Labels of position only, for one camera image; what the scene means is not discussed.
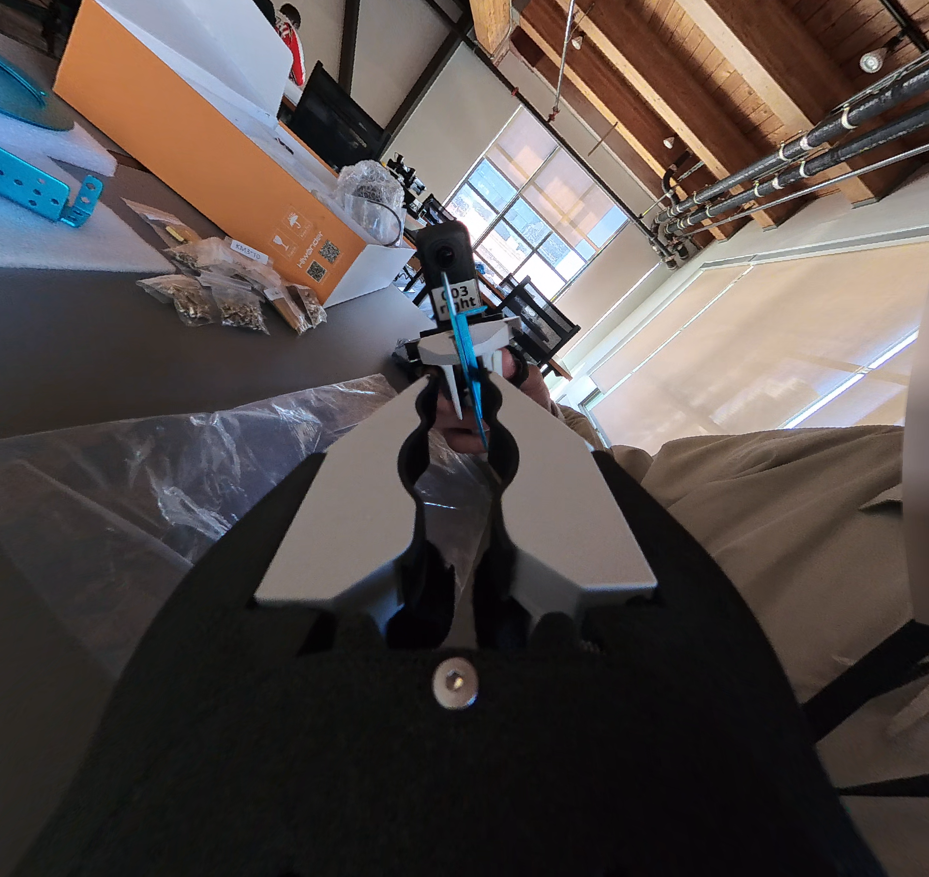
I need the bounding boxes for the white foam sheet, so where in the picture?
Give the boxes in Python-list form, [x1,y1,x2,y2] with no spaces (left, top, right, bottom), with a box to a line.
[0,111,179,272]

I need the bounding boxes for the clear plastic bag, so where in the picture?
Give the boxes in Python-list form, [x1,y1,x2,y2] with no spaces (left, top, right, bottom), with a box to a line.
[0,372,502,682]

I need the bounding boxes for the black ceiling pipes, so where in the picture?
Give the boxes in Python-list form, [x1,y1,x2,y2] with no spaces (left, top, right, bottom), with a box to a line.
[649,68,929,261]

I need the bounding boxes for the person's right hand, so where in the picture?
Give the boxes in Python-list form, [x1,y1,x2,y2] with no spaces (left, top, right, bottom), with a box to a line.
[430,368,560,450]

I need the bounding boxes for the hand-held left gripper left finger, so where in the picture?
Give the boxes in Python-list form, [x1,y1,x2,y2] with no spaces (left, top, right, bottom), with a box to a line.
[254,376,436,627]

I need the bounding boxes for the long blue perforated bracket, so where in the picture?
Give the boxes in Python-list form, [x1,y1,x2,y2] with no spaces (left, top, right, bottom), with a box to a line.
[0,146,104,226]

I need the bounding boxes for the person's beige jacket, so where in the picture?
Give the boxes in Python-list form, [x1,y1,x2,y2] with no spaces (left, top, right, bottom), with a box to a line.
[595,423,929,877]

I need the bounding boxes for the gridded window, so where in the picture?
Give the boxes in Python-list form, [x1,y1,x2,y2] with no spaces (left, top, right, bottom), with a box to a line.
[444,155,631,290]

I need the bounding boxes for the pile of screw bags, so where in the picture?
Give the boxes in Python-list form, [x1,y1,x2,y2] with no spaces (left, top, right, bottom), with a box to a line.
[122,197,329,335]

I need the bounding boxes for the black chair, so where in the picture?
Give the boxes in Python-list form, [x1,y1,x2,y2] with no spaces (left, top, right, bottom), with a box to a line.
[501,275,582,377]

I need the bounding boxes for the person's right forearm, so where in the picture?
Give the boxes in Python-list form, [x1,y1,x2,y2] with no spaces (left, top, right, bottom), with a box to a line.
[544,401,654,472]

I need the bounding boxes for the orange white cardboard box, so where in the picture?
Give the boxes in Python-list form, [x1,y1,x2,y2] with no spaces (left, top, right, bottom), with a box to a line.
[54,0,418,308]

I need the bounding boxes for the black monitor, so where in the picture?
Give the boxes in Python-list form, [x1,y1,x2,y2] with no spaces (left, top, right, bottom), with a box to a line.
[289,60,386,170]

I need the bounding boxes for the bubble wrap bundle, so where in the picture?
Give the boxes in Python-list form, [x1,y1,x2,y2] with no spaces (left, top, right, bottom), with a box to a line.
[335,160,407,247]

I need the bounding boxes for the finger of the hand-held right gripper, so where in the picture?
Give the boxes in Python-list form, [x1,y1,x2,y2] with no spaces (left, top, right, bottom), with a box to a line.
[468,318,522,379]
[421,331,467,418]

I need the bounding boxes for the grey desk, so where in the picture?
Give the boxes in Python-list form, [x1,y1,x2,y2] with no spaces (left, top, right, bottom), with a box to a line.
[0,28,465,877]

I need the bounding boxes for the black shoulder strap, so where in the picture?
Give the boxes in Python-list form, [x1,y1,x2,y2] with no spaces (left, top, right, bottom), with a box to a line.
[798,619,929,798]

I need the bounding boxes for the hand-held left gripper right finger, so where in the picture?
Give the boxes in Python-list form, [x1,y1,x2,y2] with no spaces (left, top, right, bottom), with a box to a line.
[482,371,659,618]

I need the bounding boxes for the blue round metal plate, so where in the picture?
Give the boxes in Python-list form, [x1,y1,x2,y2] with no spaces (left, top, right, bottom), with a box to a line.
[435,288,492,451]

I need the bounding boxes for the blue metal ring plate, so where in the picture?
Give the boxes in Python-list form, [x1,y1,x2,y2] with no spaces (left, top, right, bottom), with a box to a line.
[0,57,50,122]

